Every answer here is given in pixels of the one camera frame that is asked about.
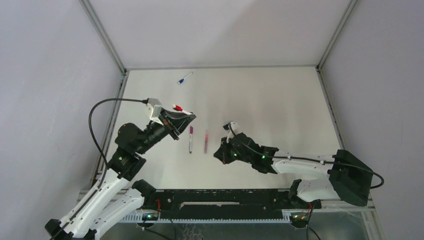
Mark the aluminium frame rail right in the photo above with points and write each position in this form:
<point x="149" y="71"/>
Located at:
<point x="324" y="72"/>

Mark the aluminium frame rail left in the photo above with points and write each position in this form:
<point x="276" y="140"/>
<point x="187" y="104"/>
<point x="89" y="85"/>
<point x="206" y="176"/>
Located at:
<point x="118" y="85"/>

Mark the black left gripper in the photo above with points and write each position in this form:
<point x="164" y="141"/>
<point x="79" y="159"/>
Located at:
<point x="170" y="123"/>

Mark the white pen blue end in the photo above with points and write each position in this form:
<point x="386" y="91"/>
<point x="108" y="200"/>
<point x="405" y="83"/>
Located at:
<point x="188" y="75"/>

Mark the pink highlighter pen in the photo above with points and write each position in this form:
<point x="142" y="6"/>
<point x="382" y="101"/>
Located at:
<point x="206" y="141"/>

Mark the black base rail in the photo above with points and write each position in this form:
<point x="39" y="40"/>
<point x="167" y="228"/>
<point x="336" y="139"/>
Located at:
<point x="174" y="201"/>

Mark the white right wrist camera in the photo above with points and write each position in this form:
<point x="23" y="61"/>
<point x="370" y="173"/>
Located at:
<point x="232" y="129"/>

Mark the aluminium frame rail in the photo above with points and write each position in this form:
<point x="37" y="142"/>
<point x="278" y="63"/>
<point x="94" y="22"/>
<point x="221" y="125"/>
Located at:
<point x="118" y="85"/>
<point x="324" y="72"/>

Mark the grey cable duct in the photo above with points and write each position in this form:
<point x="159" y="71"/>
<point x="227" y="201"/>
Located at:
<point x="215" y="217"/>

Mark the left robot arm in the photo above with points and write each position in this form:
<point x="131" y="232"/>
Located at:
<point x="94" y="215"/>

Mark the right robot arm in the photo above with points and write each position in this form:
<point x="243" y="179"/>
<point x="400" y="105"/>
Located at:
<point x="341" y="175"/>

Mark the white marker pen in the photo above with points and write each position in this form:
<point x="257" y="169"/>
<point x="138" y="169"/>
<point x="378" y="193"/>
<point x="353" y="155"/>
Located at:
<point x="190" y="146"/>

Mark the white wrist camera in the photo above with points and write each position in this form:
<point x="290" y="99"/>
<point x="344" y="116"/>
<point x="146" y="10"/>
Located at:
<point x="153" y="110"/>
<point x="232" y="129"/>

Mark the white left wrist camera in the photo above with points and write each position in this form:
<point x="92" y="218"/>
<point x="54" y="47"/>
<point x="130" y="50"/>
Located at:
<point x="153" y="110"/>

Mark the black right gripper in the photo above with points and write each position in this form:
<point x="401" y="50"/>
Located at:
<point x="222" y="153"/>

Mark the red pen cap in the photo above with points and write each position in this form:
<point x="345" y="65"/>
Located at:
<point x="177" y="108"/>

